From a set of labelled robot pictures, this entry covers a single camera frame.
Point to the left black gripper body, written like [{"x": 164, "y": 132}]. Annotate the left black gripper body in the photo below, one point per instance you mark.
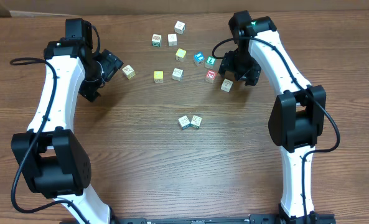
[{"x": 110, "y": 64}]

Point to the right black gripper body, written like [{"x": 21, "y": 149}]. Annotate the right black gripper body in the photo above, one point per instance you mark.
[{"x": 242, "y": 70}]

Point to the white block blue side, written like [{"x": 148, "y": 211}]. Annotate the white block blue side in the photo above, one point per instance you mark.
[{"x": 177, "y": 74}]

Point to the elephant block green side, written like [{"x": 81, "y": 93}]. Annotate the elephant block green side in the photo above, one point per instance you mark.
[{"x": 196, "y": 121}]

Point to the bee block blue side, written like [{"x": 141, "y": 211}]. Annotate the bee block blue side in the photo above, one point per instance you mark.
[{"x": 184, "y": 122}]

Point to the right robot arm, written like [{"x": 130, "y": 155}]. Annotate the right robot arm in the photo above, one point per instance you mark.
[{"x": 297, "y": 117}]

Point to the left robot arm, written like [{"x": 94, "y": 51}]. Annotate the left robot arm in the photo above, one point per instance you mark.
[{"x": 51, "y": 160}]

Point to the white block yellow side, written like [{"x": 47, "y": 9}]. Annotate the white block yellow side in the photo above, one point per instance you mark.
[{"x": 128, "y": 71}]

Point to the white number seven block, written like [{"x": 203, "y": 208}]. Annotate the white number seven block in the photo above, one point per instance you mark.
[{"x": 226, "y": 85}]

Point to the teal top block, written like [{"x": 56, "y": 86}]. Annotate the teal top block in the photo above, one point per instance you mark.
[{"x": 210, "y": 62}]

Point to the red top block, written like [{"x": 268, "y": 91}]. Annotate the red top block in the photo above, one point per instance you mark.
[{"x": 210, "y": 76}]

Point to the blue top block centre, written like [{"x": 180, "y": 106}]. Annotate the blue top block centre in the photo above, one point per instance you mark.
[{"x": 198, "y": 58}]

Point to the yellow top block centre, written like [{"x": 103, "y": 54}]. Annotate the yellow top block centre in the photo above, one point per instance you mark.
[{"x": 180, "y": 55}]

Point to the pineapple block green side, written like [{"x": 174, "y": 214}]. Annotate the pineapple block green side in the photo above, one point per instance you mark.
[{"x": 156, "y": 40}]

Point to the white block top centre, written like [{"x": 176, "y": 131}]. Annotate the white block top centre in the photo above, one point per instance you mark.
[{"x": 179, "y": 27}]

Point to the white number four block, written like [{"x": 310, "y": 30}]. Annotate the white number four block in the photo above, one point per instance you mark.
[{"x": 172, "y": 40}]

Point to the cardboard backdrop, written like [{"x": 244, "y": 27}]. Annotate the cardboard backdrop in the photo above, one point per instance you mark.
[{"x": 10, "y": 8}]

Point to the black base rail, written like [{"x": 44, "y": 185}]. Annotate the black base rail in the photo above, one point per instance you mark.
[{"x": 252, "y": 219}]

